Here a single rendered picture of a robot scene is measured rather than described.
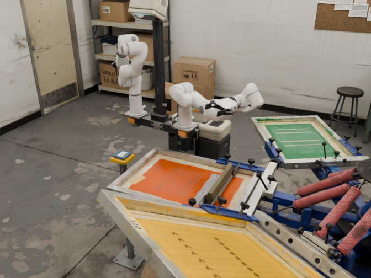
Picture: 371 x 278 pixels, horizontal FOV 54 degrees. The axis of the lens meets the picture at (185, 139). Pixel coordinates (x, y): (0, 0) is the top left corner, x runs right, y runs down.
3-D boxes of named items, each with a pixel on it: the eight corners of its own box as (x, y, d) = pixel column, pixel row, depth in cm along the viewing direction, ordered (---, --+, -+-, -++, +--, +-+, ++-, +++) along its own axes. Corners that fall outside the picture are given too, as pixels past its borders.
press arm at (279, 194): (261, 200, 206) (262, 193, 203) (264, 194, 211) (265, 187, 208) (292, 208, 199) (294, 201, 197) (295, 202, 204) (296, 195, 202)
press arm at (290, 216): (159, 191, 237) (159, 183, 234) (163, 186, 242) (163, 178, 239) (369, 250, 189) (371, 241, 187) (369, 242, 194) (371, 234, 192)
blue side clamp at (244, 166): (215, 169, 246) (216, 160, 243) (218, 166, 250) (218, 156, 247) (259, 180, 234) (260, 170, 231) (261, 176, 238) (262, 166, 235)
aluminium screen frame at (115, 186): (107, 192, 220) (106, 187, 218) (155, 150, 267) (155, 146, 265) (232, 230, 189) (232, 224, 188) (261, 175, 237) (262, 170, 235)
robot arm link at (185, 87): (195, 105, 256) (196, 83, 249) (180, 109, 249) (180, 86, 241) (186, 101, 263) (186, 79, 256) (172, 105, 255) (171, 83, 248)
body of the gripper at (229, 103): (239, 112, 204) (224, 117, 197) (226, 105, 210) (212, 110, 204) (241, 100, 200) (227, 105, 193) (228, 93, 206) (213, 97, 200)
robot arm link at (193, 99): (221, 119, 241) (200, 127, 230) (187, 89, 261) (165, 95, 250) (227, 101, 232) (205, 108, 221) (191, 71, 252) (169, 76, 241)
